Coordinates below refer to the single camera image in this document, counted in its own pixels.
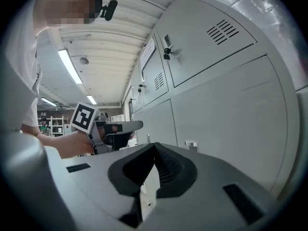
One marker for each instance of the person's head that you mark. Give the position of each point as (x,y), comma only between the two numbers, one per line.
(72,6)

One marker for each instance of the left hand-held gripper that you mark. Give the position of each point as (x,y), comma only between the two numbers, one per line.
(83,117)

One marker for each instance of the round smoke detector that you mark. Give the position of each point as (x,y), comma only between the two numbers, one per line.
(84,60)

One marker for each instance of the grey padlocked vented locker door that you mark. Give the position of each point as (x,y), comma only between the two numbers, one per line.
(199,56)

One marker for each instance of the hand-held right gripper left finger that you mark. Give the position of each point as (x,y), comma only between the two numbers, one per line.
(96,177)

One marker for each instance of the short fluorescent ceiling light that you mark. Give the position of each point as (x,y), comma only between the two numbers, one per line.
(91,99)
(48,102)

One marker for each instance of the narrow grey locker door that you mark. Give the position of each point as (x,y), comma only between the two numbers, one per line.
(130,93)

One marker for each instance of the person's left forearm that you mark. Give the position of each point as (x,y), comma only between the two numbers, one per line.
(67,143)

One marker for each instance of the white paper notice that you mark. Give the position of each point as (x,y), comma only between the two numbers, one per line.
(148,53)

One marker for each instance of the white box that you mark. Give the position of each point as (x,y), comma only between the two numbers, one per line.
(118,118)

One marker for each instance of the black head-worn camera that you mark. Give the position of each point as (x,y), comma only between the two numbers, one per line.
(109,8)

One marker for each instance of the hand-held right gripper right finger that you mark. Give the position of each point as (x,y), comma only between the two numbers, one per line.
(207,201)

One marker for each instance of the long fluorescent ceiling light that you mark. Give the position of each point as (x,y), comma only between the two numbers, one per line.
(70,66)

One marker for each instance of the white shelving rack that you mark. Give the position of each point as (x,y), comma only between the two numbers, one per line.
(57,126)

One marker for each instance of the chrome door latch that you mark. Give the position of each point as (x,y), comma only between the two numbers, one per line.
(191,143)

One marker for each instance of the grey locker door with notice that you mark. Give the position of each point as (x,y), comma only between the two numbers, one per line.
(151,90)

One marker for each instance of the plain grey locker door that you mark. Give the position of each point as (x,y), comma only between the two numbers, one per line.
(156,121)
(228,119)

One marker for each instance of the white t-shirt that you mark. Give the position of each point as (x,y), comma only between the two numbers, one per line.
(21,68)

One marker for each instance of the grey metal locker cabinet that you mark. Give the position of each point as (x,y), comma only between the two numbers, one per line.
(292,119)

